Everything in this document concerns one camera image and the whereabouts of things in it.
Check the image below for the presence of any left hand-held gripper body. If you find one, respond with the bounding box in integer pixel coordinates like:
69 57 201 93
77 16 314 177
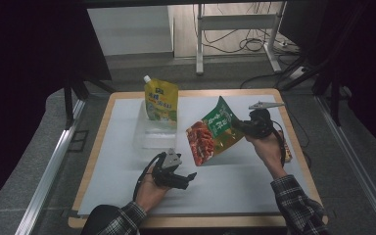
151 148 185 190

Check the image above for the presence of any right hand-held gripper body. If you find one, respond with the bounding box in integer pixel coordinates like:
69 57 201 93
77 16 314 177
241 100 286 140

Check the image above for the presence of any green and red food packet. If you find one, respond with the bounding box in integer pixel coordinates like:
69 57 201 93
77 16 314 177
185 95 246 167

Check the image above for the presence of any clear plastic container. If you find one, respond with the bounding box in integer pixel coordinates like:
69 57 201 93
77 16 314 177
131 99 179 151

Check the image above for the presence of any yellow spouted pouch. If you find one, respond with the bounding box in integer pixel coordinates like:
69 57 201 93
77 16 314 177
142 74 180 122

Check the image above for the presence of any person's left hand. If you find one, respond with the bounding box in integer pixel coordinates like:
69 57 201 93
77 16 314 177
133 169 172 214

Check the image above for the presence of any person's right hand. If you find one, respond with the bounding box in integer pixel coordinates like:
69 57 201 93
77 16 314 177
244 128 290 180

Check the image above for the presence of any white table mat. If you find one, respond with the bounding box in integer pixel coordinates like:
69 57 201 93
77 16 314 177
77 95 309 216

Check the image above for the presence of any brown patterned box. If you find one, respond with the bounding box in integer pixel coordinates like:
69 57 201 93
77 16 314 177
278 130 294 164

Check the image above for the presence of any white power strip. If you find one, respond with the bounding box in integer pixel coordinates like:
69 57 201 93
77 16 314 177
288 66 307 81

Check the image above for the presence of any black stand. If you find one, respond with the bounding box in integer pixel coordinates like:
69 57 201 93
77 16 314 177
62 72 117 130
280 55 353 126

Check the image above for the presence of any dark curtain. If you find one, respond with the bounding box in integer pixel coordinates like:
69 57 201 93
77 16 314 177
278 0 376 161
0 0 112 219

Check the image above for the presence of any white panel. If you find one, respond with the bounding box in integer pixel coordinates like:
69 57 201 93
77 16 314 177
87 5 174 57

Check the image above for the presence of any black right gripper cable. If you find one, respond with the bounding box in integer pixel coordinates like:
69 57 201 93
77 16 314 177
271 120 288 167

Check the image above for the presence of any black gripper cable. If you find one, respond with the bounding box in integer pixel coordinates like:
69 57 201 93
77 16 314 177
271 120 288 167
131 151 165 204

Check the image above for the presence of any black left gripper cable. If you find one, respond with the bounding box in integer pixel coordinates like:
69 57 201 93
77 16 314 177
131 151 165 204

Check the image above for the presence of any bundle of floor cables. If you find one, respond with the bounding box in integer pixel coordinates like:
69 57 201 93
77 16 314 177
192 3 303 55

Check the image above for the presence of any black floor bracket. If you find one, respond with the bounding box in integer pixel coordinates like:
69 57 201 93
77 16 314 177
68 129 90 153

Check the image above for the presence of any white desk frame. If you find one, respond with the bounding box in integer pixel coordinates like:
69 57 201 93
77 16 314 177
194 1 288 76

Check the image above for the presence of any aluminium rail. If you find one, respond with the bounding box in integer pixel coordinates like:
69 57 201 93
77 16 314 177
14 99 86 235
316 96 376 234

